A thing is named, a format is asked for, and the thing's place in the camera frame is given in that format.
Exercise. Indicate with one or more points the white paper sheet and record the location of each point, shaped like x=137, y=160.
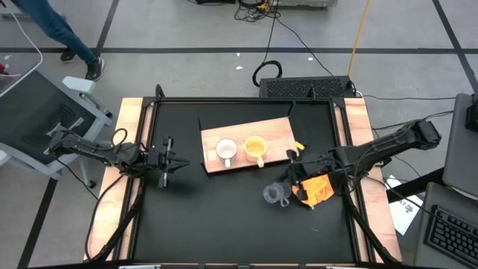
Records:
x=405, y=214

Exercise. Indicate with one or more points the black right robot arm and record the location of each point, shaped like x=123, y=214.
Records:
x=381, y=143

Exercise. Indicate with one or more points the person's black shoe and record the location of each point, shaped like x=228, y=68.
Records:
x=68, y=55
x=95, y=69

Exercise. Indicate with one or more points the yellow mug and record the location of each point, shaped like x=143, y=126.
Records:
x=255, y=146

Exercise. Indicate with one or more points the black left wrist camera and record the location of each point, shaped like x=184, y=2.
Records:
x=155, y=157

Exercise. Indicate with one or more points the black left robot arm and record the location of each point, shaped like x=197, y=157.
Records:
x=93, y=151

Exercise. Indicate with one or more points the person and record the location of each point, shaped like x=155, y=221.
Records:
x=56, y=26

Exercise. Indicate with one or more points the grey office chair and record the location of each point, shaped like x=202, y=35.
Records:
x=33, y=112

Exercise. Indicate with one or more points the black desk leg bar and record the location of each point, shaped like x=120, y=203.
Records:
x=414, y=185

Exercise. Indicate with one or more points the black perforated computer case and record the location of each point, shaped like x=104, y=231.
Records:
x=302, y=87

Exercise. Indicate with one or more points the black keyboard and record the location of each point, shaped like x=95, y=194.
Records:
x=453, y=235

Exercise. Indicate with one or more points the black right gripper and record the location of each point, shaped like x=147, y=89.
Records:
x=302, y=173

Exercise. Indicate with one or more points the grey equipment box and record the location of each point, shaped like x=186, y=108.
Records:
x=306, y=3

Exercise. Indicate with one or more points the black aluminium table frame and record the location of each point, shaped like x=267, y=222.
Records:
x=242, y=99

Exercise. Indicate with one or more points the black monitor stand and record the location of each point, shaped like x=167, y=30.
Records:
x=472, y=116

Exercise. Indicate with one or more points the black frame strut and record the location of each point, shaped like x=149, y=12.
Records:
x=367, y=228
x=119, y=224

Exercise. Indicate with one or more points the small red object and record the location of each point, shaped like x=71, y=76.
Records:
x=3, y=68

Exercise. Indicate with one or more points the white mug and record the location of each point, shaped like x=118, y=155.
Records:
x=226, y=148

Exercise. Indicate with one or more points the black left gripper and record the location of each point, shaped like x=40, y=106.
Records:
x=169, y=164

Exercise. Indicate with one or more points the clear glass cup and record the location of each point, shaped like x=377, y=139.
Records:
x=274, y=194

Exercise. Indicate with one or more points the orange cloth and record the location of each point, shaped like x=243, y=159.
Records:
x=319, y=188

